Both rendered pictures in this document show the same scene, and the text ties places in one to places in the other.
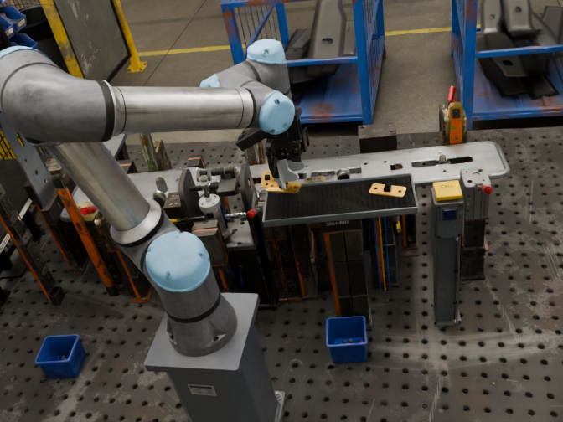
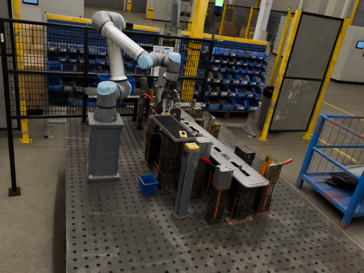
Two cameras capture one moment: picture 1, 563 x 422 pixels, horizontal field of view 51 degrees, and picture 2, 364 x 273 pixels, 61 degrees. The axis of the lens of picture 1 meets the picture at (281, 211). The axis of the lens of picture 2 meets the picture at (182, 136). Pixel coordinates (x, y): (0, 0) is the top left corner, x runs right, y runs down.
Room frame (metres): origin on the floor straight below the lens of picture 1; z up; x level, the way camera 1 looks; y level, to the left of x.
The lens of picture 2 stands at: (0.06, -1.51, 1.85)
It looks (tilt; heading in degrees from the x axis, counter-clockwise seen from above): 23 degrees down; 50
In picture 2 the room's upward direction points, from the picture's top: 9 degrees clockwise
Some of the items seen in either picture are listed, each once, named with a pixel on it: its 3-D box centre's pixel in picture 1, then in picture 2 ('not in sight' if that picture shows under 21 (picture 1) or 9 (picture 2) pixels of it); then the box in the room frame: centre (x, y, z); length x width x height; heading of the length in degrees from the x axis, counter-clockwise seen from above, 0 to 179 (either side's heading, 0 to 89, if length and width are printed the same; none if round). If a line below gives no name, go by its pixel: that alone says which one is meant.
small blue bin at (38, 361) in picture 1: (63, 357); not in sight; (1.19, 0.72, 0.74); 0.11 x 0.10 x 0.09; 79
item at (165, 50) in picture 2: not in sight; (161, 61); (1.79, 1.00, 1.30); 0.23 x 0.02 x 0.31; 169
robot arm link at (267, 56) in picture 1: (267, 69); (173, 62); (1.16, -0.03, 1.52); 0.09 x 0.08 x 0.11; 119
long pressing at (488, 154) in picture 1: (274, 177); (200, 134); (1.51, 0.00, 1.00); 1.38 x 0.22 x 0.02; 79
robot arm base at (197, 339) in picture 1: (197, 312); (105, 111); (0.87, 0.22, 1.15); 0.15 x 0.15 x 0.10
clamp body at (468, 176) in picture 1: (472, 226); (218, 195); (1.24, -0.53, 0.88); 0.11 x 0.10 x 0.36; 169
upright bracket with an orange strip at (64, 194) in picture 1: (87, 239); (149, 112); (1.46, 0.61, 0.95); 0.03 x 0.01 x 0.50; 79
